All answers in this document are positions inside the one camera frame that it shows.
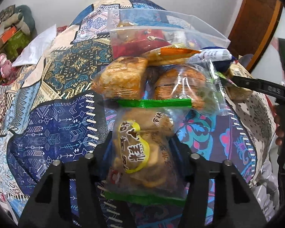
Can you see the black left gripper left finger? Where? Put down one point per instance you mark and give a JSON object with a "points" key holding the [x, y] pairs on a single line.
{"points": [[66, 195]]}

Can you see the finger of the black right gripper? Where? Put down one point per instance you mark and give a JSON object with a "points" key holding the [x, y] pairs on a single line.
{"points": [[254, 84]]}

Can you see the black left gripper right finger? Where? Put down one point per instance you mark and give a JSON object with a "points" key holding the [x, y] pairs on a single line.
{"points": [[234, 204]]}

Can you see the blue white roll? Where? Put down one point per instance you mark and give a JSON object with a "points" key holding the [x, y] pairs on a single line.
{"points": [[220, 57]]}

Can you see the round biscuit clear bag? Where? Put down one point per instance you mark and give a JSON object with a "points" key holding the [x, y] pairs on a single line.
{"points": [[189, 86]]}

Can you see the yellow label cookie bag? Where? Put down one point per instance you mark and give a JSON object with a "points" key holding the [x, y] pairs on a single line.
{"points": [[143, 170]]}

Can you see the orange end cracker packet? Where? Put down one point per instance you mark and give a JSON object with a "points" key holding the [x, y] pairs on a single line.
{"points": [[168, 55]]}

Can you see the red snack packet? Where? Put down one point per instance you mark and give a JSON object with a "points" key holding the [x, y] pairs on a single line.
{"points": [[134, 42]]}

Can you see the clear plastic storage bin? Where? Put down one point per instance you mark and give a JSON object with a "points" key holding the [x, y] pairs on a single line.
{"points": [[163, 32]]}

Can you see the square pastry packet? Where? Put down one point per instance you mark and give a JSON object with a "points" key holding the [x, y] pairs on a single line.
{"points": [[124, 78]]}

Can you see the person's right hand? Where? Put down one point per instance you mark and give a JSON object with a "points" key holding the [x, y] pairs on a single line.
{"points": [[279, 132]]}

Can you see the brown wooden door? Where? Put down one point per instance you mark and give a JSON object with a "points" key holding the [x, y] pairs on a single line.
{"points": [[254, 28]]}

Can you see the patchwork patterned bedspread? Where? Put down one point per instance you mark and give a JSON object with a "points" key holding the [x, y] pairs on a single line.
{"points": [[41, 118]]}

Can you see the pink plush toy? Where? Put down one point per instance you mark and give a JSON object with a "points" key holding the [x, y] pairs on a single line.
{"points": [[5, 66]]}

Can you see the white pillow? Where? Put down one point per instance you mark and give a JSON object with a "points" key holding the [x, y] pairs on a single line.
{"points": [[33, 52]]}

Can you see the green cardboard box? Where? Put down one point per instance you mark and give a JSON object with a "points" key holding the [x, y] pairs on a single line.
{"points": [[16, 44]]}

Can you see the cluttered green armchair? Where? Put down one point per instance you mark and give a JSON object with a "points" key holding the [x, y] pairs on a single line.
{"points": [[13, 19]]}

